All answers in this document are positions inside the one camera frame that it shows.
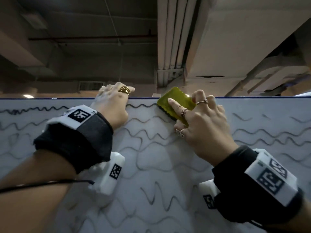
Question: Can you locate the person's left hand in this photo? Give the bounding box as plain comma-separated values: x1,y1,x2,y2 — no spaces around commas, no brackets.
90,82,135,131

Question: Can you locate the person's right hand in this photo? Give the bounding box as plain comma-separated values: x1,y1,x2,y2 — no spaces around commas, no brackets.
167,89,240,168

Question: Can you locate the yellow and black whiteboard eraser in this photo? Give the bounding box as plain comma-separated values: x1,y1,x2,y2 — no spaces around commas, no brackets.
156,86,197,127

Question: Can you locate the large scribbled whiteboard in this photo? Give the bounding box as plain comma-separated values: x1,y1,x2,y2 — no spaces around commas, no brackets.
0,96,311,233

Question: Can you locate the person's left forearm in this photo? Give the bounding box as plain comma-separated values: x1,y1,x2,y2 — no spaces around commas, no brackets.
0,149,78,233

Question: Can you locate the ceiling air vent grille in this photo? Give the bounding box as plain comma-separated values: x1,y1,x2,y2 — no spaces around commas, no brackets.
78,81,105,92

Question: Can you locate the black wristband with marker tag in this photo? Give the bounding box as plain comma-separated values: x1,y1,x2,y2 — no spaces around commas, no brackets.
212,145,304,225
33,104,114,174

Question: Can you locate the dark red ceiling pipe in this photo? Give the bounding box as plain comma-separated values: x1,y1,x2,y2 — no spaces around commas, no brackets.
28,34,157,43

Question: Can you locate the white ceiling pipe bundle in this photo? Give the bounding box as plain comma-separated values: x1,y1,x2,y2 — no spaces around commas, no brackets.
156,0,198,88

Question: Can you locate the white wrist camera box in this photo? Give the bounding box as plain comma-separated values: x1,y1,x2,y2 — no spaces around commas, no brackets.
87,151,126,206
199,179,222,210

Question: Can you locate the thin black cable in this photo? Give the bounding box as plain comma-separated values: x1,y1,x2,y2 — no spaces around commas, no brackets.
250,219,269,231
0,179,95,194

